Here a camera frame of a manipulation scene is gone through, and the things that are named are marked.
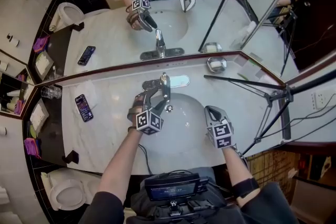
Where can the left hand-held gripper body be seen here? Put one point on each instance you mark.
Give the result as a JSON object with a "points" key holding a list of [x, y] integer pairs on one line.
{"points": [[148, 123]]}

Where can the person's left forearm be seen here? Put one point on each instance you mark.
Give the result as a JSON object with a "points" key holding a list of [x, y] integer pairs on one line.
{"points": [[118, 165]]}

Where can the white bottle with black cap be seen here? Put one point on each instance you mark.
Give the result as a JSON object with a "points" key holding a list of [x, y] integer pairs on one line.
{"points": [[2, 130]]}

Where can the purple folded cloth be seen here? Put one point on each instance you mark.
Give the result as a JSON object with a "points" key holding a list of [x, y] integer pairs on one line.
{"points": [[32, 148]]}

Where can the tray with white packets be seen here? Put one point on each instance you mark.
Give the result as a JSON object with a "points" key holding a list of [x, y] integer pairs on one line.
{"points": [[39, 118]]}

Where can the large wall mirror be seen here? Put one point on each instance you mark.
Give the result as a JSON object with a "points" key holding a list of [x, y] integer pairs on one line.
{"points": [[110, 34]]}

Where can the white paper sheet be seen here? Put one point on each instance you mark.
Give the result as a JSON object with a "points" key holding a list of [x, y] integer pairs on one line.
{"points": [[248, 69]]}

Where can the small green packet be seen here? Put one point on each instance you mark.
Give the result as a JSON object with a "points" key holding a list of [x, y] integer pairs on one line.
{"points": [[33, 131]]}

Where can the chrome faucet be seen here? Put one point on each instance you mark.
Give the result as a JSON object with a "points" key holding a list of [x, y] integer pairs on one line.
{"points": [[178, 80]]}

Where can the white wall socket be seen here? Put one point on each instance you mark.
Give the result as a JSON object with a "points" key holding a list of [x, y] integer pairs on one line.
{"points": [[324, 98]]}

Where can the white oval sink basin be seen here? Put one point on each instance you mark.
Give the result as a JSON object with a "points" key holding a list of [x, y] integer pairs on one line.
{"points": [[183, 136]]}

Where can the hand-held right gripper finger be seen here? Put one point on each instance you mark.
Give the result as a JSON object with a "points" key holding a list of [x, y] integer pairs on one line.
{"points": [[223, 114], [208, 116]]}

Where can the metal soap dish with soap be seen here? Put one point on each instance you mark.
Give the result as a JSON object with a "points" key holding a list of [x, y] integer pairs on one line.
{"points": [[216, 64]]}

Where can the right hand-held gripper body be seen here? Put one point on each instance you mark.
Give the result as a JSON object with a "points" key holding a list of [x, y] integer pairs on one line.
{"points": [[220, 136]]}

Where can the white toilet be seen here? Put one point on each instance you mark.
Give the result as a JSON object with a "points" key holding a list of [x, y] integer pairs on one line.
{"points": [[68, 191]]}

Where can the green pen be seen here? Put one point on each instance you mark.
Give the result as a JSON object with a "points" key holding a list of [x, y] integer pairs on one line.
{"points": [[242, 76]]}

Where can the person's dark shirt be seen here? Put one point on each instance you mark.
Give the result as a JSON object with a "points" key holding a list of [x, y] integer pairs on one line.
{"points": [[270, 207]]}

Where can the narrow angled mirror panel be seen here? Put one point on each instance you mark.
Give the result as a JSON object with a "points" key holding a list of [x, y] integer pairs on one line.
{"points": [[265, 49], [13, 91]]}

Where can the white folded towel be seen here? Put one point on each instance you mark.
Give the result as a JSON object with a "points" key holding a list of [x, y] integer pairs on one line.
{"points": [[4, 194]]}

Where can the person's right forearm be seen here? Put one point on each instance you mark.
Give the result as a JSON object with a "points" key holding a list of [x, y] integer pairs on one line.
{"points": [[236, 165]]}

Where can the white paper towel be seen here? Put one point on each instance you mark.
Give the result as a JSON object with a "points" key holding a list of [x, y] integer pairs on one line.
{"points": [[90, 89]]}

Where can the person's left hand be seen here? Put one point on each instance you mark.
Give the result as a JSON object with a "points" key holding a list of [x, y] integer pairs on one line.
{"points": [[137, 103]]}

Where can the chrome sink drain plug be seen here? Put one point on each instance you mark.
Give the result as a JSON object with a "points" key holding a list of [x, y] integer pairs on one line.
{"points": [[169, 108]]}

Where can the black armband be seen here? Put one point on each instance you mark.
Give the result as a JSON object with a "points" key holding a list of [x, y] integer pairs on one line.
{"points": [[245, 187]]}

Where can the black tripod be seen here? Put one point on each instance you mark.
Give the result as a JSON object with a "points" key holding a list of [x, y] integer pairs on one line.
{"points": [[281, 94]]}

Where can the black smartphone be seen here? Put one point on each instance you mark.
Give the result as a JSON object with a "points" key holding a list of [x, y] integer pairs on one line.
{"points": [[84, 108]]}

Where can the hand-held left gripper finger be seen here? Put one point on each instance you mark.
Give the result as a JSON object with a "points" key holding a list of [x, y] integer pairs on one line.
{"points": [[160, 106], [151, 91]]}

